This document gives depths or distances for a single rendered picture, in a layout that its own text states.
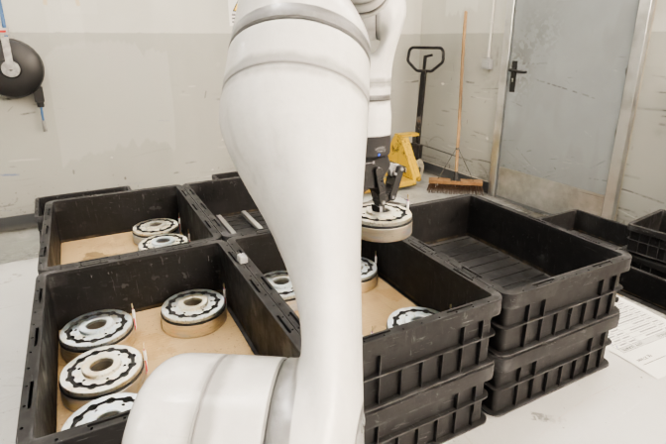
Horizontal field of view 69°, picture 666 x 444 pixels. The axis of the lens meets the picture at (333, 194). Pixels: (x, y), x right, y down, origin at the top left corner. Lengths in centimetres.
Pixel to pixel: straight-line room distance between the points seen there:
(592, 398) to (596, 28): 302
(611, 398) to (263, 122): 85
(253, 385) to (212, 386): 2
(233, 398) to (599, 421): 78
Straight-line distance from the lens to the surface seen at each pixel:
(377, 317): 86
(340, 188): 25
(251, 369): 24
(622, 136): 362
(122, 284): 91
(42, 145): 395
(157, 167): 405
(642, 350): 117
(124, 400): 70
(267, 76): 27
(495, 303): 74
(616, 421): 97
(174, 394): 24
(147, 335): 86
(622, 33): 365
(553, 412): 94
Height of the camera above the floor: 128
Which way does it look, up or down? 18 degrees down
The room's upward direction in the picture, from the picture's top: straight up
